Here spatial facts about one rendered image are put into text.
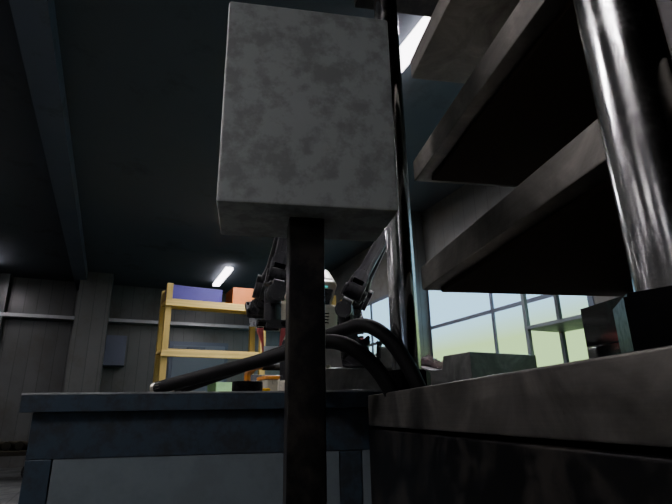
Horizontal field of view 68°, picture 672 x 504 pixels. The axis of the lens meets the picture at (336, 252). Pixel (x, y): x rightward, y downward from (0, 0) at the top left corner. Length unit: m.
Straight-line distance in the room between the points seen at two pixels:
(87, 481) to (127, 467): 0.08
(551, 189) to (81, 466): 1.01
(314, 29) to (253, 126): 0.24
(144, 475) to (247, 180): 0.66
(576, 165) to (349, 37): 0.54
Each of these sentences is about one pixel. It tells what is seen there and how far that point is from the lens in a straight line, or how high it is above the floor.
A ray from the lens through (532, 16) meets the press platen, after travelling 0.77.
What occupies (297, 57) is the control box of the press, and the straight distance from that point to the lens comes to 0.96.
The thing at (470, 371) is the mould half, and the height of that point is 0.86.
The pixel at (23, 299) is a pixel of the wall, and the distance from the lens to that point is 10.60.
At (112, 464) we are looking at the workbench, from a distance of 1.19.
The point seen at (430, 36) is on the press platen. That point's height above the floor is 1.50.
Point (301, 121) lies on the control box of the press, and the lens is 0.88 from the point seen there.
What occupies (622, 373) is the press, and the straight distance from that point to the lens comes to 0.40.
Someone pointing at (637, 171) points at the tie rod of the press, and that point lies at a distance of 0.46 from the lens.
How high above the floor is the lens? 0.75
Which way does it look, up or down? 18 degrees up
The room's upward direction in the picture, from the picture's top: 1 degrees counter-clockwise
